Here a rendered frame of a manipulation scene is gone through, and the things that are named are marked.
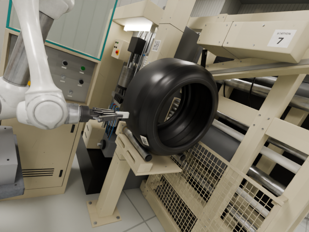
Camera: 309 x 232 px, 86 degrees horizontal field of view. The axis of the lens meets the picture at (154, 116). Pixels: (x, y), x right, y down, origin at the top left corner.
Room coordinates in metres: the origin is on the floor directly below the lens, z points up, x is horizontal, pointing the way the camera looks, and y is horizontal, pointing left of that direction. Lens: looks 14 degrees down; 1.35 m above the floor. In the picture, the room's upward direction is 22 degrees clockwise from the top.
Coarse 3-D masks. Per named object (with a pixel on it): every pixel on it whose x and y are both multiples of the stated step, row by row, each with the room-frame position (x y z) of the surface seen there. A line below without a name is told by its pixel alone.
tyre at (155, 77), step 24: (144, 72) 0.91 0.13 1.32; (168, 72) 0.82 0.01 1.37; (192, 72) 0.87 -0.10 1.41; (144, 96) 0.79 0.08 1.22; (168, 96) 0.80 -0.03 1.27; (192, 96) 1.27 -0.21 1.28; (216, 96) 1.02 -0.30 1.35; (144, 120) 0.78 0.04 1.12; (168, 120) 1.24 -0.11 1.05; (192, 120) 1.22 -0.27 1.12; (144, 144) 0.83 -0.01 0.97; (168, 144) 1.09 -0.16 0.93; (192, 144) 1.01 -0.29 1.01
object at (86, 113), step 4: (80, 108) 0.68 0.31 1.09; (84, 108) 0.68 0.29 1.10; (88, 108) 0.69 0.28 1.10; (84, 112) 0.67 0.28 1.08; (88, 112) 0.68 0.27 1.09; (92, 112) 0.71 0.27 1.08; (80, 116) 0.66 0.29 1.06; (84, 116) 0.66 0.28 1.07; (88, 116) 0.67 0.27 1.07; (92, 116) 0.68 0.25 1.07; (96, 116) 0.69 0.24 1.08; (80, 120) 0.66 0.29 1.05; (84, 120) 0.67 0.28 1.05; (88, 120) 0.68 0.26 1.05
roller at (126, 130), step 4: (124, 128) 1.09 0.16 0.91; (128, 128) 1.09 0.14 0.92; (124, 132) 1.08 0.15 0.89; (128, 132) 1.05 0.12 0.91; (128, 136) 1.02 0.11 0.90; (132, 136) 1.00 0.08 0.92; (132, 140) 0.97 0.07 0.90; (136, 140) 0.96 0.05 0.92; (136, 144) 0.93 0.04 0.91; (140, 144) 0.93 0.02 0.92; (136, 148) 0.93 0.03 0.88; (140, 148) 0.90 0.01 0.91; (144, 148) 0.89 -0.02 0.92; (140, 152) 0.88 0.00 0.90; (144, 152) 0.86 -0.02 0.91; (148, 152) 0.86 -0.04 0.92; (144, 156) 0.84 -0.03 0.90; (148, 156) 0.84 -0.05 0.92; (148, 160) 0.84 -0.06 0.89
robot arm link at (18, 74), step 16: (48, 0) 0.78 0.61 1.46; (64, 0) 0.84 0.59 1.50; (48, 16) 0.81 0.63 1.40; (48, 32) 0.85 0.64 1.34; (16, 48) 0.77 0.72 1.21; (16, 64) 0.77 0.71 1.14; (0, 80) 0.75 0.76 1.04; (16, 80) 0.78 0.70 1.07; (0, 96) 0.73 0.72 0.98; (16, 96) 0.77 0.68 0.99; (0, 112) 0.71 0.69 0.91
